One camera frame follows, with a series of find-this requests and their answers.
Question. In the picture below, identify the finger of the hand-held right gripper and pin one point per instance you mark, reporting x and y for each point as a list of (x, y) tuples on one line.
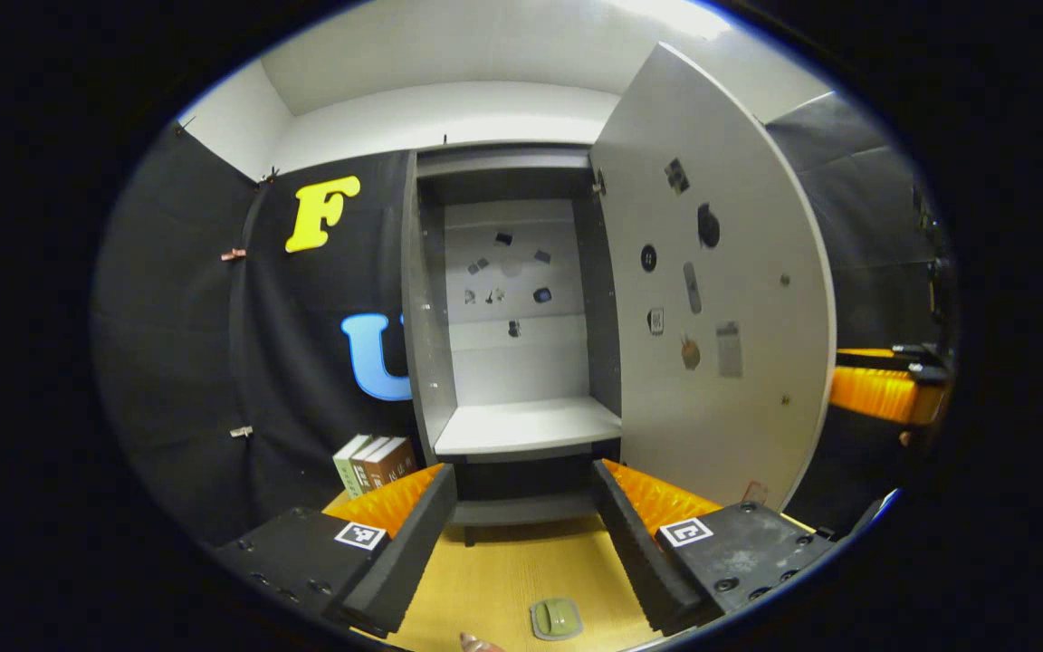
[(875, 394), (915, 352)]

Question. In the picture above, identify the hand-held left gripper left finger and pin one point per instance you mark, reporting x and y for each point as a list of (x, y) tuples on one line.
[(408, 552)]

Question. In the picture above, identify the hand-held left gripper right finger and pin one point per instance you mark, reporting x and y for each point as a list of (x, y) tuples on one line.
[(635, 552)]

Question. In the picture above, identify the grey green coaster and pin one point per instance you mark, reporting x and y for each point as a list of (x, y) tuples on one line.
[(556, 618)]

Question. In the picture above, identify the grey cabinet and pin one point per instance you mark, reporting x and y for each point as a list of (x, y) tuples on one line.
[(521, 426)]

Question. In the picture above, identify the beige cabinet door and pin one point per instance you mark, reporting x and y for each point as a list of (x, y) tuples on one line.
[(739, 272)]

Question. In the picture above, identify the brown book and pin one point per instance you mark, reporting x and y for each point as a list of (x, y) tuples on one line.
[(393, 462)]

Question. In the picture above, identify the olive book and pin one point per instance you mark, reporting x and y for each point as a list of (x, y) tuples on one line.
[(368, 464)]

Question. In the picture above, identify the green book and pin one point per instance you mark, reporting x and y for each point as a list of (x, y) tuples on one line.
[(348, 464)]

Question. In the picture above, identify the small pinkish object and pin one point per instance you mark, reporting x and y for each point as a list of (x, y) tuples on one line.
[(478, 644)]

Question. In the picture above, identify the white clothespin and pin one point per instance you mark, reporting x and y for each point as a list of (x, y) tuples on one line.
[(241, 431)]

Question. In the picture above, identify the black backdrop cloth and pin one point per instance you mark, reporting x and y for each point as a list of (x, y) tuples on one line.
[(196, 362)]

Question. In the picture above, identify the orange clothespin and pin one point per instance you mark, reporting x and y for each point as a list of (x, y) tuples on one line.
[(234, 254)]

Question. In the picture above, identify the black binder clip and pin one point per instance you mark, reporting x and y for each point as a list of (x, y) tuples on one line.
[(272, 172)]

